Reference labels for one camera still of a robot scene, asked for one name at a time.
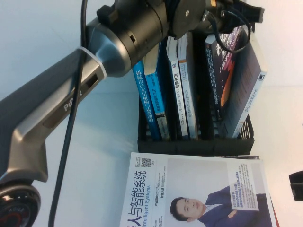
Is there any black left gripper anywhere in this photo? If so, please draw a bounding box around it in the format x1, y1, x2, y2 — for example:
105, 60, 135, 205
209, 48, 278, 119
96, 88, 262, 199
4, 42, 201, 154
202, 0, 265, 33

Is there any short blue spine book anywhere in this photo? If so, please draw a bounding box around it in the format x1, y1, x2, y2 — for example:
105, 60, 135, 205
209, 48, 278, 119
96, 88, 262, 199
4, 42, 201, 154
143, 42, 170, 140

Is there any black camera cable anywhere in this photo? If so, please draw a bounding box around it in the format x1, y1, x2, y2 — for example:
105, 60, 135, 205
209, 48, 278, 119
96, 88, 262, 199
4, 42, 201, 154
48, 0, 252, 227

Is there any white spine car suspension book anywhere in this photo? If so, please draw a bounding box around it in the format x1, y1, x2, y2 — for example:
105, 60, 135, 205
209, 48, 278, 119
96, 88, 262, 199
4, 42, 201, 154
166, 35, 190, 138

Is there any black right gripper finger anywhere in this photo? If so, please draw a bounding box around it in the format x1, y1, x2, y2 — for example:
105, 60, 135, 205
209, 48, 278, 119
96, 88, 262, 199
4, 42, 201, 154
291, 183, 303, 202
288, 172, 303, 184

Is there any tall blue spine book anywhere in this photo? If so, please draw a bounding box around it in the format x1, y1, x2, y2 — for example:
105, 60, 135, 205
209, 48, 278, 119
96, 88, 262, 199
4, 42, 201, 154
131, 59, 164, 141

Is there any dark mobile robot book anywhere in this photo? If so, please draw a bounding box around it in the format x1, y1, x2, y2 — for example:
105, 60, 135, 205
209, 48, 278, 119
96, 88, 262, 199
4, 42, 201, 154
204, 25, 253, 125

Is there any white zip tie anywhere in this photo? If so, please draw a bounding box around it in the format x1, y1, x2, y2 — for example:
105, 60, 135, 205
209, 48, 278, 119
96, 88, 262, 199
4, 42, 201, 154
77, 46, 107, 81

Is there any grey cover white spine book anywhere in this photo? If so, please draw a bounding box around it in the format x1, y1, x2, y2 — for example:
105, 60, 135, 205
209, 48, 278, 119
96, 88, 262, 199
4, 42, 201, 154
221, 35, 269, 139

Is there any black mesh book stand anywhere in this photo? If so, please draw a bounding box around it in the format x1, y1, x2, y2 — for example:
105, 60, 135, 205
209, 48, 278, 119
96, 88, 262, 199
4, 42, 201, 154
137, 2, 257, 156

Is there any white book with orange band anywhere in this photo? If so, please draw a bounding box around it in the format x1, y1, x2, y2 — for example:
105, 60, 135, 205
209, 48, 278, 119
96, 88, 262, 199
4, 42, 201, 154
177, 32, 198, 140

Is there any white magazine with man portrait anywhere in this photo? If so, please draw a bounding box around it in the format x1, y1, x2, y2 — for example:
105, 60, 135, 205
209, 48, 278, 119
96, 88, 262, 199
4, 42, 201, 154
119, 152, 273, 227

